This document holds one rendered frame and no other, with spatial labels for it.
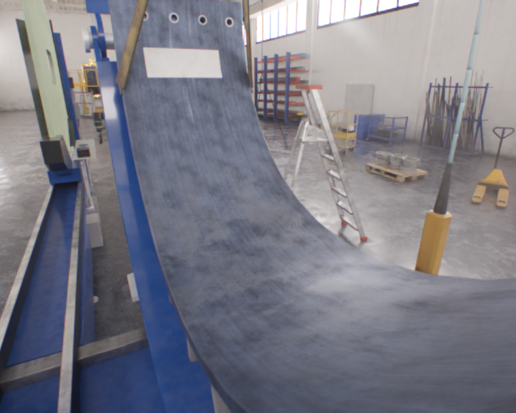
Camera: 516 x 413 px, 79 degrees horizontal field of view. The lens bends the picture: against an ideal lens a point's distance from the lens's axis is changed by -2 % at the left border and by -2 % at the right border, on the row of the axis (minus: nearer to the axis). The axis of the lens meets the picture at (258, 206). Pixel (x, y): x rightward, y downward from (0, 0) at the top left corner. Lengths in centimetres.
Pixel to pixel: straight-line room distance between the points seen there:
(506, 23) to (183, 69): 1128
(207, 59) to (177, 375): 150
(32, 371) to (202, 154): 140
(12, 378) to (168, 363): 97
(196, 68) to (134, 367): 163
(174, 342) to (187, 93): 119
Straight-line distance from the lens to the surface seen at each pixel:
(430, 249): 147
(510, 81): 1210
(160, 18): 189
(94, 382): 201
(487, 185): 791
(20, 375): 212
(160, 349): 142
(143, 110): 169
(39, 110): 596
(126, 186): 185
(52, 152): 427
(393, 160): 812
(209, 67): 187
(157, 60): 181
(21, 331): 247
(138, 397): 187
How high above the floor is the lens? 196
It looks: 21 degrees down
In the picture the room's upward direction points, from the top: straight up
